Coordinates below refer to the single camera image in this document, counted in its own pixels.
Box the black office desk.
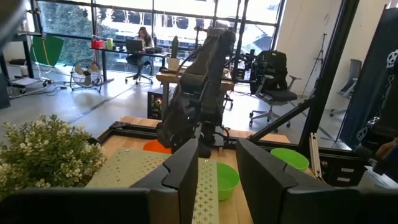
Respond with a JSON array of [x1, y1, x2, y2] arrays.
[[90, 46, 171, 83]]

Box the black metal stand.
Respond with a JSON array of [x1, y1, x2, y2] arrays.
[[0, 30, 43, 82]]

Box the black tripod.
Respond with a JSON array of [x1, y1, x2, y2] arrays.
[[300, 32, 328, 99]]

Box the pale green perforated metal shelf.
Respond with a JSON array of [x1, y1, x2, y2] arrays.
[[85, 148, 220, 224]]

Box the grey office chair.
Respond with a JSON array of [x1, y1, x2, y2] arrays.
[[329, 58, 363, 118]]

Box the person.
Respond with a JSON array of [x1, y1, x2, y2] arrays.
[[126, 26, 155, 80]]

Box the black drawer cabinet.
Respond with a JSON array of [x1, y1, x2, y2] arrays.
[[320, 154, 368, 187]]

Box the black office chair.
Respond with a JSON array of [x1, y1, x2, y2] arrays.
[[248, 74, 302, 129]]

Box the wooden top desk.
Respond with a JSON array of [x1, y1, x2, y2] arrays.
[[155, 70, 236, 121]]

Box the black floor fan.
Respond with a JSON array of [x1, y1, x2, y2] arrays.
[[70, 58, 103, 93]]

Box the white cup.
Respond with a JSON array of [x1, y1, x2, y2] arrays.
[[167, 57, 180, 72]]

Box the green board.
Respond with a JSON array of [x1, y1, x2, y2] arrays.
[[30, 34, 65, 67]]

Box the orange plastic mini bowl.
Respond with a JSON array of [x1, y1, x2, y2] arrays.
[[142, 139, 172, 155]]

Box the dark bottle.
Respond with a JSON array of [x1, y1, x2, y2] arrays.
[[170, 35, 180, 59]]

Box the black computer tower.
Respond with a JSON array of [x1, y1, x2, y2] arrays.
[[147, 87, 175, 121]]

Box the black laptop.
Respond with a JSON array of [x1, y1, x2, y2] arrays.
[[125, 39, 144, 54]]

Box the potted green artificial plant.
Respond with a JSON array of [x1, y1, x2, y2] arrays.
[[0, 113, 106, 200]]

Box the black swivel desk chair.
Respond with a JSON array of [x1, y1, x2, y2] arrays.
[[124, 55, 155, 85]]

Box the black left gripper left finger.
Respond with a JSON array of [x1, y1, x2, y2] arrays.
[[0, 138, 200, 224]]

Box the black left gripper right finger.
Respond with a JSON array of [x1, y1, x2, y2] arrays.
[[235, 138, 398, 224]]

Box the person's hand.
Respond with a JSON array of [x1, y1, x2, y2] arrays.
[[375, 139, 398, 161]]

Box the silver aluminium profile strips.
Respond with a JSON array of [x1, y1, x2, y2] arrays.
[[308, 132, 324, 180]]

